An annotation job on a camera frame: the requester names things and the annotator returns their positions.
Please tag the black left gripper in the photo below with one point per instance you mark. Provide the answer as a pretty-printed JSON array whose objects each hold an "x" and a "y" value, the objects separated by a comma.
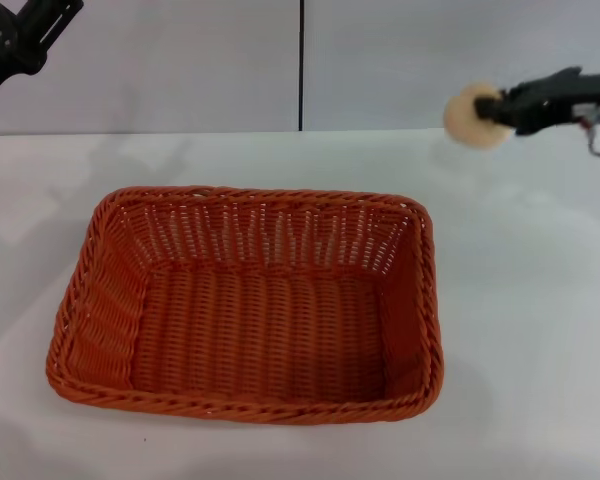
[{"x": 15, "y": 45}]

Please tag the orange woven plastic basket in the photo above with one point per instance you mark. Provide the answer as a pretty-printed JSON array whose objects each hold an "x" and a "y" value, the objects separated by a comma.
[{"x": 260, "y": 320}]

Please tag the cream peach-shaped toy bun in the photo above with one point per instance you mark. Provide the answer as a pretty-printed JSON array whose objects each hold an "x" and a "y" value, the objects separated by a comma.
[{"x": 467, "y": 125}]

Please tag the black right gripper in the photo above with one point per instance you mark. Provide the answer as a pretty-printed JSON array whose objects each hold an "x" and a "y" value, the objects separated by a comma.
[{"x": 585, "y": 97}]

